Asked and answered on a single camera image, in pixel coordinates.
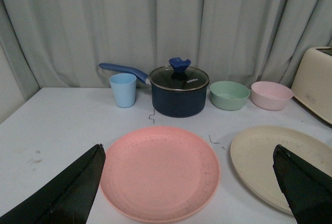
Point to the pink plate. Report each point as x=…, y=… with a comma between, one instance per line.
x=160, y=174

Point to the pink bowl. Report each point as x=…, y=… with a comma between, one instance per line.
x=270, y=95

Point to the cream toaster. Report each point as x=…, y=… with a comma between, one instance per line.
x=312, y=82

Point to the light blue cup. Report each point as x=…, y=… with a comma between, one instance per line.
x=124, y=89

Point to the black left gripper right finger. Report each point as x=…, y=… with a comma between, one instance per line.
x=306, y=188

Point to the green bowl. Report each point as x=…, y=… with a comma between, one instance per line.
x=228, y=95

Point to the dark blue saucepan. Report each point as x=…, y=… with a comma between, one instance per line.
x=177, y=104

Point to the glass lid with blue knob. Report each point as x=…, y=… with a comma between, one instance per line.
x=179, y=75

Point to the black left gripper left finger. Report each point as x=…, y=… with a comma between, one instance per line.
x=67, y=198

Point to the beige plate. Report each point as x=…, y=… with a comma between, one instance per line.
x=252, y=156

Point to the grey curtain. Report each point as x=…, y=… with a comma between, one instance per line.
x=59, y=43

